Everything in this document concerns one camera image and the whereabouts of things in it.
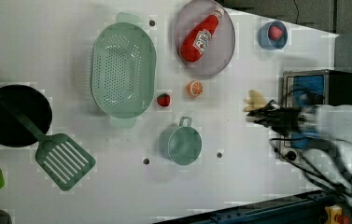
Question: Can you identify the red ketchup bottle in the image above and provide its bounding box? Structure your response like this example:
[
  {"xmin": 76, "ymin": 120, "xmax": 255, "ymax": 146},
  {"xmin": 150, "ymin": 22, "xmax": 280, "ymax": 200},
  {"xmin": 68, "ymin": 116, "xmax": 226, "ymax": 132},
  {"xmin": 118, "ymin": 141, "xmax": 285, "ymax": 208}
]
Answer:
[{"xmin": 180, "ymin": 7, "xmax": 224, "ymax": 63}]

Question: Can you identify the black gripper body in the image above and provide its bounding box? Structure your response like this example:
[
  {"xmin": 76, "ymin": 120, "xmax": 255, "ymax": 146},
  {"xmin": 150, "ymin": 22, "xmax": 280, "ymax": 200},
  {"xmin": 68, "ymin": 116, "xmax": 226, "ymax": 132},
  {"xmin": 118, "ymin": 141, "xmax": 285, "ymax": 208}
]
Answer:
[{"xmin": 246, "ymin": 100, "xmax": 301, "ymax": 137}]

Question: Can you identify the grey round plate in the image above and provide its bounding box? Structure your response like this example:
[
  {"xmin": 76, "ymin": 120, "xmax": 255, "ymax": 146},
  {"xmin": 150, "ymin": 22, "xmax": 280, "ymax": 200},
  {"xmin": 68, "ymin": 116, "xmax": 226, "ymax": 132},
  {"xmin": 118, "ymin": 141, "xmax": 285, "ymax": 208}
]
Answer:
[{"xmin": 173, "ymin": 0, "xmax": 235, "ymax": 76}]

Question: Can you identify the green perforated colander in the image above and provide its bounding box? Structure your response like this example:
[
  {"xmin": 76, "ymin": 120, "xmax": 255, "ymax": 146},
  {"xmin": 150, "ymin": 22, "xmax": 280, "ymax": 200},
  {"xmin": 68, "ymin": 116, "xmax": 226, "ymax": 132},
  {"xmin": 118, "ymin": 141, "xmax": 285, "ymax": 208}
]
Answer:
[{"xmin": 91, "ymin": 12, "xmax": 156, "ymax": 128}]

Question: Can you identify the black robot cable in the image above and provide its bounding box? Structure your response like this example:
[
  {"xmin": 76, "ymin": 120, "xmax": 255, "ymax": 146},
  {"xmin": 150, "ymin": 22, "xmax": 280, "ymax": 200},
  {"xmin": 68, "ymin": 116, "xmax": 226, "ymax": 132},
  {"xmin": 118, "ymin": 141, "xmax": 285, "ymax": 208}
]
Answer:
[{"xmin": 269, "ymin": 136, "xmax": 352, "ymax": 213}]

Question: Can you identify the black toaster oven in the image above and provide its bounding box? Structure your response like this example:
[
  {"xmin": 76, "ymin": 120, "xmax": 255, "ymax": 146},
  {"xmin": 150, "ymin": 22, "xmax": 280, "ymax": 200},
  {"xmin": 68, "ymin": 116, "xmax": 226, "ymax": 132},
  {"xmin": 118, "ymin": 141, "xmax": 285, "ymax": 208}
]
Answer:
[{"xmin": 277, "ymin": 70, "xmax": 352, "ymax": 161}]

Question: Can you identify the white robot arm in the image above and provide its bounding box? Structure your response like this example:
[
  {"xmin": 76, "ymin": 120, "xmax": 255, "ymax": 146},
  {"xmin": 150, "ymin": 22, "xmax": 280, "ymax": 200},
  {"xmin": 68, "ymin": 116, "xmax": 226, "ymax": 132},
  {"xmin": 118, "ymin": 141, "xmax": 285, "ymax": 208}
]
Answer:
[{"xmin": 245, "ymin": 100, "xmax": 352, "ymax": 173}]

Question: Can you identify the blue table frame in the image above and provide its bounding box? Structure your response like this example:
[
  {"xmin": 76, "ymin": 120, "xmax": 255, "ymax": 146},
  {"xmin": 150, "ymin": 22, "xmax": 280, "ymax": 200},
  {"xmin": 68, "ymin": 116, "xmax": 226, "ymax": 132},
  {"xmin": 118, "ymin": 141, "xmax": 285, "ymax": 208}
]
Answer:
[{"xmin": 156, "ymin": 190, "xmax": 352, "ymax": 224}]

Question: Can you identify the orange slice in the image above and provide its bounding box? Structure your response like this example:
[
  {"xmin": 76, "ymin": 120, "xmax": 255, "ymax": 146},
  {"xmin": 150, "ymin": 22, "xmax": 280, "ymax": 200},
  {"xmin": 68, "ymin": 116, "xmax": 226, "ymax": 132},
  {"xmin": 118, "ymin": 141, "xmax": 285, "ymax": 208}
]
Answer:
[{"xmin": 187, "ymin": 80, "xmax": 204, "ymax": 97}]

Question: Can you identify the red strawberry on table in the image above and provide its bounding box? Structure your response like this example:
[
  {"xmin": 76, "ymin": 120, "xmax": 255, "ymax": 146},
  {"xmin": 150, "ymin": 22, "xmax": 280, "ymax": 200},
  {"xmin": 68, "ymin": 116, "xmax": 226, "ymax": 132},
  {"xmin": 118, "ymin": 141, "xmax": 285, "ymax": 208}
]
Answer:
[{"xmin": 157, "ymin": 93, "xmax": 171, "ymax": 107}]

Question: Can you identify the yellow peeled banana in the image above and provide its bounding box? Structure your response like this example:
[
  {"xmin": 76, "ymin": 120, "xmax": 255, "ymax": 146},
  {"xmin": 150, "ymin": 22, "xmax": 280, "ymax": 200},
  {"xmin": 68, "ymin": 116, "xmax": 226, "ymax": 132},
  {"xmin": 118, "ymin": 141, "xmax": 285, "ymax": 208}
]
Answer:
[{"xmin": 244, "ymin": 90, "xmax": 267, "ymax": 112}]

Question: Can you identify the black frying pan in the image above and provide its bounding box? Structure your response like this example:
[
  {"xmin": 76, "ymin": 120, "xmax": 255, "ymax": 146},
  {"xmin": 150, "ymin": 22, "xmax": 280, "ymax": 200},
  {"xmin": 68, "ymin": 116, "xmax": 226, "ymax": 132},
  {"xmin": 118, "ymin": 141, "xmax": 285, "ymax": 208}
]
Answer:
[{"xmin": 0, "ymin": 85, "xmax": 52, "ymax": 147}]

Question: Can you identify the green measuring cup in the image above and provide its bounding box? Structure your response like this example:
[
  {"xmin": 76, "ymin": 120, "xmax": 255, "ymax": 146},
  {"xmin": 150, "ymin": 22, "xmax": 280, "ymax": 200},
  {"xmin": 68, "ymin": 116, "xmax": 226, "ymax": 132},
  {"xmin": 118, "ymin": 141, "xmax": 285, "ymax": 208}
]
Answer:
[{"xmin": 159, "ymin": 117, "xmax": 203, "ymax": 165}]

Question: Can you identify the green slotted spatula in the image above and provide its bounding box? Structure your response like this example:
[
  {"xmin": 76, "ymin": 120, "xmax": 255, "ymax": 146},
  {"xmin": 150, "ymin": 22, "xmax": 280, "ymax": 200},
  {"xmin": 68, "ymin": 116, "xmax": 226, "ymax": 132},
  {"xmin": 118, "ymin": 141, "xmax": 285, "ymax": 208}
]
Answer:
[{"xmin": 0, "ymin": 98, "xmax": 96, "ymax": 191}]

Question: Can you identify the red strawberry in bowl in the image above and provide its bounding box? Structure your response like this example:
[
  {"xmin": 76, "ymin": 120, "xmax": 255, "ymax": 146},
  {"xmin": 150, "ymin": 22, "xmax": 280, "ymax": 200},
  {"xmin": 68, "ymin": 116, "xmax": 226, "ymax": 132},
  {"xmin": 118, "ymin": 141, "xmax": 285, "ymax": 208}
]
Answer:
[{"xmin": 268, "ymin": 26, "xmax": 283, "ymax": 41}]

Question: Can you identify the blue bowl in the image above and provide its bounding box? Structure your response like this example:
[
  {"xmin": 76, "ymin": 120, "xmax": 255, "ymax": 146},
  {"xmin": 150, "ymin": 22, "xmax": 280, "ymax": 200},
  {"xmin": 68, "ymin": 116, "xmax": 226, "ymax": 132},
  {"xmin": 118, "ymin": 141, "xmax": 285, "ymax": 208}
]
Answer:
[{"xmin": 258, "ymin": 21, "xmax": 288, "ymax": 50}]

